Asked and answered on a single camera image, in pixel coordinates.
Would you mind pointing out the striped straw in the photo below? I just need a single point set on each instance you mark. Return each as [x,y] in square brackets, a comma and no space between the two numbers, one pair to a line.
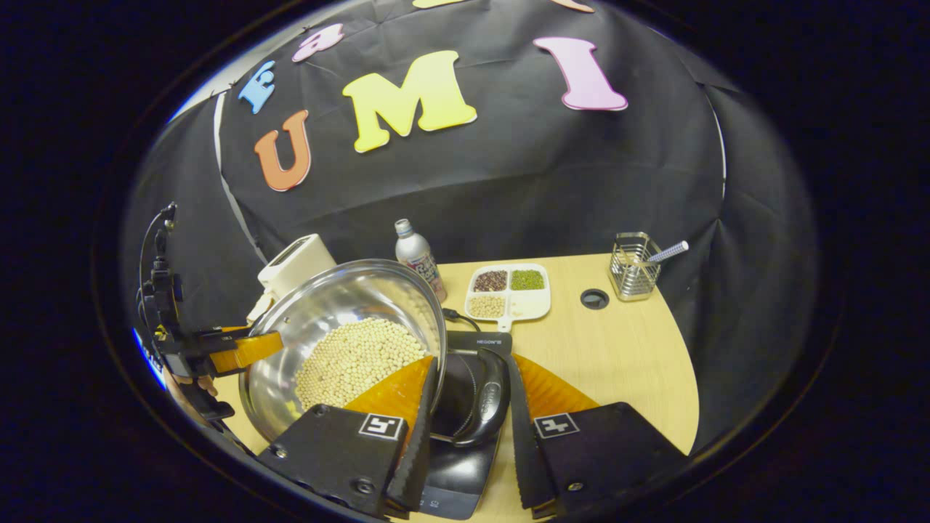
[668,252]

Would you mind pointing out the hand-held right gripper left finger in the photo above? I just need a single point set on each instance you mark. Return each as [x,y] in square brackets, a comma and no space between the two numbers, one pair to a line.
[418,450]

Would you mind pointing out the silver bottle with pink label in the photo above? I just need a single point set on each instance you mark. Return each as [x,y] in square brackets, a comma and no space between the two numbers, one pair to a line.
[418,261]

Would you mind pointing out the pile of soybeans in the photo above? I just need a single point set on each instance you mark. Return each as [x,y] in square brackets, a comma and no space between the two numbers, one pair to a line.
[356,359]

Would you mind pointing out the red beans portion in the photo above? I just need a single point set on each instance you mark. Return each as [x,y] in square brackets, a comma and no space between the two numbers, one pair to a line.
[490,280]

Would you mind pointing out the black backdrop cloth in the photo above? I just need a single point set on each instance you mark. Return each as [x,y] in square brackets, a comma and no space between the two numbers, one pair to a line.
[581,181]

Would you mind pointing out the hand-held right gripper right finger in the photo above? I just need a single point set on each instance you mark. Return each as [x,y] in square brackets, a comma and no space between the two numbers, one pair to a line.
[524,450]

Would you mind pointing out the white toaster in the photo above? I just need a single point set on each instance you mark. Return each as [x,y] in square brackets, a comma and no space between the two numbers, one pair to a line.
[294,265]

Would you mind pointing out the green mung beans portion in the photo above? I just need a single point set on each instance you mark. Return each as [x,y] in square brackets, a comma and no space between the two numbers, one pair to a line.
[527,280]

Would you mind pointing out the white divided tray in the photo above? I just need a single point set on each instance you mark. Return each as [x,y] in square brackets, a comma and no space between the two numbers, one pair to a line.
[527,309]

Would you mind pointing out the black induction cooktop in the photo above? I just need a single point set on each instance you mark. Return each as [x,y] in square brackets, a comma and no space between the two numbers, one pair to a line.
[465,472]

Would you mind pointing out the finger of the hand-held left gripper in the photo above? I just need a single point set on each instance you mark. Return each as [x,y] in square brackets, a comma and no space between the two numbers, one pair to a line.
[234,329]
[247,351]

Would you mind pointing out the small soybeans portion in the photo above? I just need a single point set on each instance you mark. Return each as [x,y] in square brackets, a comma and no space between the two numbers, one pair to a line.
[487,306]

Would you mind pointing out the black table grommet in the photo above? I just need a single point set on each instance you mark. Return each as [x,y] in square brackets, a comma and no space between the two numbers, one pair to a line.
[594,298]

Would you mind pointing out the stainless steel pot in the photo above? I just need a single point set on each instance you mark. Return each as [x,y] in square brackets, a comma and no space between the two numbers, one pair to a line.
[327,298]

